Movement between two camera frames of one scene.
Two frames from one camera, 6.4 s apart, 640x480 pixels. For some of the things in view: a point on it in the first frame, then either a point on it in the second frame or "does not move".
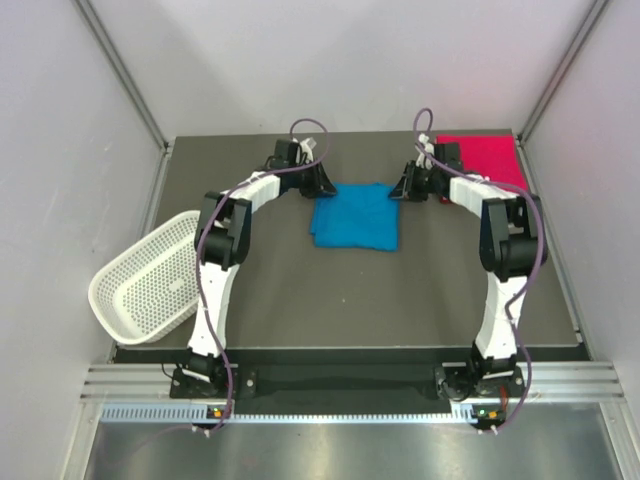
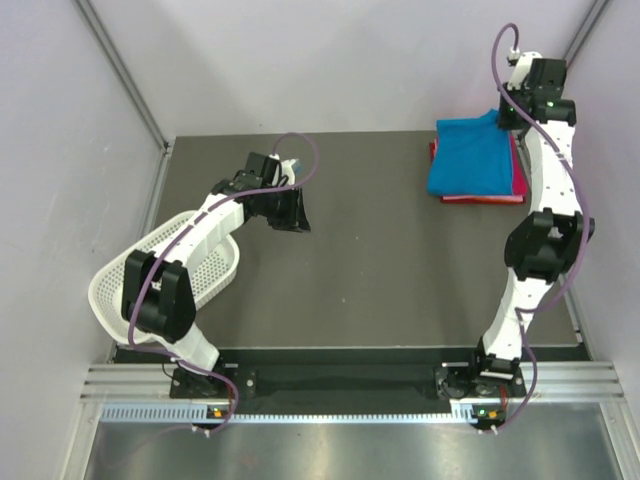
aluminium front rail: x=540 y=381 does not move
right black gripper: x=406 y=189 to x=502 y=119
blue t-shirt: x=359 y=214 to x=471 y=156
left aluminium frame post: x=163 y=140 does not move
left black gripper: x=319 y=185 to x=295 y=218
